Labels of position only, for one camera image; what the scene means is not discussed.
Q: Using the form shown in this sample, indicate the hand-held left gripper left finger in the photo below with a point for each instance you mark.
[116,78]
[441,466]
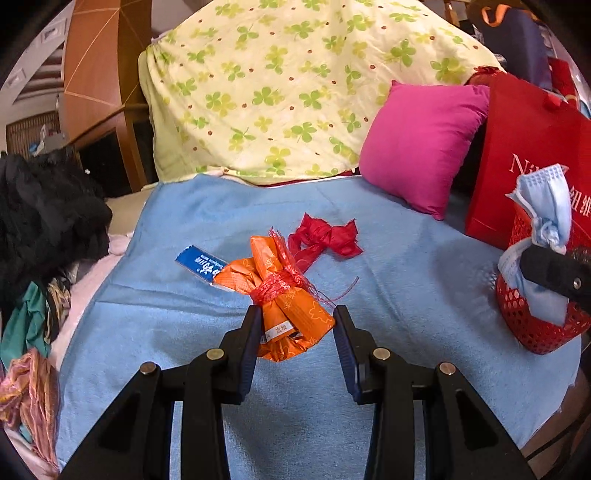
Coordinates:
[251,346]

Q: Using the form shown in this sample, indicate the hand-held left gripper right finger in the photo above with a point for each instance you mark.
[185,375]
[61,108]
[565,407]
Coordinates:
[345,350]

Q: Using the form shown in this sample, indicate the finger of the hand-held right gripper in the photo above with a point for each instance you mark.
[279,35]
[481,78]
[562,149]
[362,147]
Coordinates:
[554,272]

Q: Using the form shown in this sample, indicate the red mesh basket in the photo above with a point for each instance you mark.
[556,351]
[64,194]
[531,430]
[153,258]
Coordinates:
[531,332]

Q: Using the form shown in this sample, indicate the orange packet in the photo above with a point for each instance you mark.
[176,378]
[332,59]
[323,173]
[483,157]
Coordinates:
[277,286]

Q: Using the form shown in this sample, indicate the blue face mask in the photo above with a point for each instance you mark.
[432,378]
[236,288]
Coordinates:
[549,203]

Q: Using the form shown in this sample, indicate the blue label packet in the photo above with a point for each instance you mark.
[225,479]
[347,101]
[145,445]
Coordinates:
[198,263]

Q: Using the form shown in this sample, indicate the red ribbon cloth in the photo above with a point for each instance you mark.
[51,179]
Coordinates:
[323,235]

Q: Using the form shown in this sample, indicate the light blue towel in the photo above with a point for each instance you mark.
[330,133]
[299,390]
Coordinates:
[161,323]

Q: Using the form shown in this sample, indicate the red paper bag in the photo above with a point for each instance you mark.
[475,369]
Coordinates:
[503,147]

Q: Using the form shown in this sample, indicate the beige bed sheet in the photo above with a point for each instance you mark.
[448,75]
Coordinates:
[129,212]

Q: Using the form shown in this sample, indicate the pink pillow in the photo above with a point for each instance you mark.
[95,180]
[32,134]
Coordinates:
[420,147]

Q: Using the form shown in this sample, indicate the red gift box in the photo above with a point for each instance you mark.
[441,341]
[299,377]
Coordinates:
[563,83]

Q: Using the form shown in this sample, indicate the teal cloth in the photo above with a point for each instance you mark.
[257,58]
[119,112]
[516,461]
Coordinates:
[23,323]

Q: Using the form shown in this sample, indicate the striped orange pink cloth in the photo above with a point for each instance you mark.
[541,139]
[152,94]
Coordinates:
[27,401]

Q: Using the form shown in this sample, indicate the navy bag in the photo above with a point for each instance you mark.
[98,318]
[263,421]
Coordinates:
[517,41]

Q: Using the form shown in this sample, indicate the black fuzzy cloth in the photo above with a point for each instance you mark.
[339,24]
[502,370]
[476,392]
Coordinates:
[46,221]

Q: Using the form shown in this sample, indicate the clover print blanket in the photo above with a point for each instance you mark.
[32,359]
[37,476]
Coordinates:
[277,92]

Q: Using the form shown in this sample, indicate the wooden column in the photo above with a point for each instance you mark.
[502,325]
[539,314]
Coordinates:
[101,69]

